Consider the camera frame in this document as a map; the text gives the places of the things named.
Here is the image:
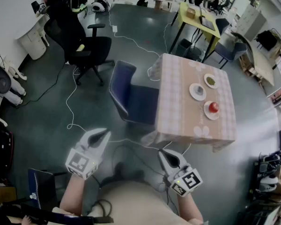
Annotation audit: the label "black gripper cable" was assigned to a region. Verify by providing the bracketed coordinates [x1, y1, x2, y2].
[111, 145, 180, 217]
[91, 174, 114, 220]

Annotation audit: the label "grey metal cabinet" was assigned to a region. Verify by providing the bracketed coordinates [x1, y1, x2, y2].
[236, 3, 268, 41]

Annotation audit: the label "white round cabinet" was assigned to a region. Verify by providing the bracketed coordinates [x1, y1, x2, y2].
[15, 13, 50, 61]

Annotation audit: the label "black chest rig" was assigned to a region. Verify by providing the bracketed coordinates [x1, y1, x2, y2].
[21, 204, 114, 225]

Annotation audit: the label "black square waste bin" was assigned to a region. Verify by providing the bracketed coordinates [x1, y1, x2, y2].
[175, 38, 193, 56]

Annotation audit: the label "long white floor cable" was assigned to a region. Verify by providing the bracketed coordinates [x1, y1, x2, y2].
[66, 66, 192, 156]

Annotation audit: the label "black round waste bin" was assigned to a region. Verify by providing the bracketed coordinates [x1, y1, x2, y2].
[184, 45, 202, 61]

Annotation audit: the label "large black bag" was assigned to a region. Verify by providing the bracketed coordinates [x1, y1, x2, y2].
[256, 29, 281, 52]

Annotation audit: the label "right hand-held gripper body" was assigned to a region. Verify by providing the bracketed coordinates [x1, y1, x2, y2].
[168, 165, 204, 198]

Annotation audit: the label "red apple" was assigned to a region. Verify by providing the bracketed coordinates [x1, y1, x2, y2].
[208, 102, 220, 113]

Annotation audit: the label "yellow table with black legs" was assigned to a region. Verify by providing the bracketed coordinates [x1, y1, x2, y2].
[168, 1, 222, 63]

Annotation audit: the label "small cardboard box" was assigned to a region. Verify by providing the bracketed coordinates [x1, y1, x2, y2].
[186, 7, 197, 19]

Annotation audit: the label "white round floor device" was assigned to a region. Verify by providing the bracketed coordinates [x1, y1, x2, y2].
[91, 0, 111, 13]

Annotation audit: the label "thin white cable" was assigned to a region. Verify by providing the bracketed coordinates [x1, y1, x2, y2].
[163, 20, 178, 55]

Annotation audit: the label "person's left forearm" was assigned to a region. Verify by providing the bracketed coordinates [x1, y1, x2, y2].
[59, 173, 85, 217]

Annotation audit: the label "black case with red trim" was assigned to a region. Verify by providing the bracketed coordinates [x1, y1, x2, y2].
[0, 123, 15, 180]

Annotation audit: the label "black office chair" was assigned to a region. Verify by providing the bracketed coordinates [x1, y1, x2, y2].
[44, 6, 116, 87]

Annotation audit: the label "person's black-clad legs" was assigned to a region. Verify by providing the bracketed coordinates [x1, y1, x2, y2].
[100, 162, 146, 190]

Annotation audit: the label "white rounded device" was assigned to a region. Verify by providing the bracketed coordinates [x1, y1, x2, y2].
[259, 174, 280, 193]

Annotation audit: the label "person's right forearm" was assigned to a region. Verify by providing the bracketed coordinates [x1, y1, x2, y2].
[177, 192, 204, 225]

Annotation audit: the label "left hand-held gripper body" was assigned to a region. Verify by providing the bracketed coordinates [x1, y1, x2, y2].
[65, 146, 99, 180]

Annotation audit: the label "black floor cable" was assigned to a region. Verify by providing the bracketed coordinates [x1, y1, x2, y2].
[18, 61, 67, 108]

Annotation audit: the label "person's beige clothing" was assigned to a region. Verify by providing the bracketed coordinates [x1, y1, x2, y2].
[52, 180, 202, 225]

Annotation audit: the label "metal rack with equipment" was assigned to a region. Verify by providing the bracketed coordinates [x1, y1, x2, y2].
[249, 150, 281, 225]

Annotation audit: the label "white plate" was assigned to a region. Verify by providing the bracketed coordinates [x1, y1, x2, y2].
[203, 100, 220, 121]
[203, 73, 220, 90]
[189, 82, 207, 102]

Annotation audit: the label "grey round backpack device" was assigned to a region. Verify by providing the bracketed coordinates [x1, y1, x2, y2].
[0, 64, 13, 95]

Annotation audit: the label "table with pink checked cloth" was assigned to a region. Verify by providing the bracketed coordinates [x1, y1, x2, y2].
[140, 52, 238, 153]

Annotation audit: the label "dark laptop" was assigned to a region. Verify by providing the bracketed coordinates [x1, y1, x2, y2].
[199, 8, 217, 30]

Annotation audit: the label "brown cardboard box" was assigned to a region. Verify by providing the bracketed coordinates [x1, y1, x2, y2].
[0, 185, 17, 206]

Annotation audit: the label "blue padded chair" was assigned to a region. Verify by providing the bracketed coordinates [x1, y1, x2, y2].
[109, 60, 160, 128]
[215, 17, 230, 36]
[28, 167, 69, 211]
[207, 42, 248, 70]

